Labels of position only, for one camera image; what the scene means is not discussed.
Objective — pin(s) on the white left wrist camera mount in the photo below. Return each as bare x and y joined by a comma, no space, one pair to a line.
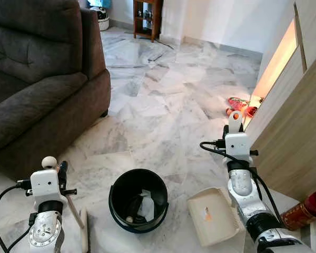
45,184

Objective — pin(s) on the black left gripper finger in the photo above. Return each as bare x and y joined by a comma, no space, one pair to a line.
63,171

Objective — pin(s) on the white round appliance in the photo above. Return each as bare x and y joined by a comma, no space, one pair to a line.
101,20

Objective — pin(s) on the white crumpled paper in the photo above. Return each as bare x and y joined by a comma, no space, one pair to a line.
146,206

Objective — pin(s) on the red orange toy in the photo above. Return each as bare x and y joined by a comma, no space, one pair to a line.
237,104

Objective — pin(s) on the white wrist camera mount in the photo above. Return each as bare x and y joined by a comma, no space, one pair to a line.
45,184
237,146

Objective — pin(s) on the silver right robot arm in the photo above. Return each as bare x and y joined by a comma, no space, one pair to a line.
242,187

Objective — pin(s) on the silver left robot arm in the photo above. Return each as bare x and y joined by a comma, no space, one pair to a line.
45,232

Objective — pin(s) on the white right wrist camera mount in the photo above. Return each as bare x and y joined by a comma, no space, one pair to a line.
237,146

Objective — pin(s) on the light wooden cabinet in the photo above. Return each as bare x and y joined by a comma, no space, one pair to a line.
295,126

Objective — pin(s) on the red capped bottle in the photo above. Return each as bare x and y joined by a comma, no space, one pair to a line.
300,213

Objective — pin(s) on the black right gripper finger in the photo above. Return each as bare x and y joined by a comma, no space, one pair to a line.
226,132

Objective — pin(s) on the small beige ball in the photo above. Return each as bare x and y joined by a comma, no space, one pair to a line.
128,218

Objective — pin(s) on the dark brown fabric sofa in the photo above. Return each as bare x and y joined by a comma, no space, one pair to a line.
37,79

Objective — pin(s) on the black plastic bucket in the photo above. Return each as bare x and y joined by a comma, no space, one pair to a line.
116,203

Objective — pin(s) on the brown wooden shelf stand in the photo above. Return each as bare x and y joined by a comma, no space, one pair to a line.
154,18

